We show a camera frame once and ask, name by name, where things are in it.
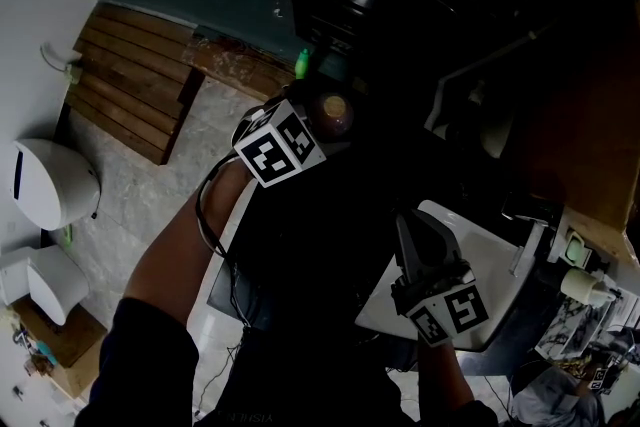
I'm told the cream plastic bottle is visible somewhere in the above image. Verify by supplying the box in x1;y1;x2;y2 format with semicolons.
559;267;619;309

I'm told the white wall hose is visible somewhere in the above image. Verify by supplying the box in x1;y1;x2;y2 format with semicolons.
39;42;85;86

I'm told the person's left forearm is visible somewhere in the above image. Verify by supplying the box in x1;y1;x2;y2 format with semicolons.
123;158;262;329

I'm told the wooden slat platform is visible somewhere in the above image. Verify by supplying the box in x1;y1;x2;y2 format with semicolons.
64;0;206;166

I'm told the black cable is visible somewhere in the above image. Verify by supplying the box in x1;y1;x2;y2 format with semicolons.
195;154;256;331

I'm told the dark bottle with gold cap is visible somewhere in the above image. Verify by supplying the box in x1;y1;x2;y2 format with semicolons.
307;89;357;144

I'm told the soap dish with green soap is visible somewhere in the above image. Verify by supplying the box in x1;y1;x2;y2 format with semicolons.
559;227;596;269

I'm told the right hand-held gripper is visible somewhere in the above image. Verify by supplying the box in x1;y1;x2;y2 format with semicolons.
389;208;490;348

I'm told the brown wooden cabinet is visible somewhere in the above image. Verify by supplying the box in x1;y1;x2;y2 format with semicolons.
499;0;640;266

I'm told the green plastic bottle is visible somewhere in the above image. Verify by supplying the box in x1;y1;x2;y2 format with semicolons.
293;47;313;81

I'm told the person's right forearm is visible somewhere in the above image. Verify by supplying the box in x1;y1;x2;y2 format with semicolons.
415;340;476;416

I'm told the wall mirror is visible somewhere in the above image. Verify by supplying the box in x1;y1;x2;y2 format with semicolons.
509;329;640;427

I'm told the white ceramic sink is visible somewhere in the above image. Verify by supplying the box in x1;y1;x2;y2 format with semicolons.
354;199;539;352

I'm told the chrome faucet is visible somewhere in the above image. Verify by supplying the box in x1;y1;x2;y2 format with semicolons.
502;202;559;279

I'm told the person's dark clothing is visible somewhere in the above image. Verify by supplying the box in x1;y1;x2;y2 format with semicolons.
74;79;501;427

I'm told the white toilet tank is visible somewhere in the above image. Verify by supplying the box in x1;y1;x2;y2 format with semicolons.
0;244;91;327

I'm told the cardboard box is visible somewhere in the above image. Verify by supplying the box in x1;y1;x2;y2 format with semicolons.
9;297;109;401

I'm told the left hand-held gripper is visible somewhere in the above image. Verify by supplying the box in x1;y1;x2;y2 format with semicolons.
232;87;329;189

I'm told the white toilet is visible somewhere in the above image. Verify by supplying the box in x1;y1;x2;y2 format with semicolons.
9;137;103;232

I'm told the marble sink counter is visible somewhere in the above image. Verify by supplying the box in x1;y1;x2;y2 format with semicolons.
452;284;640;369

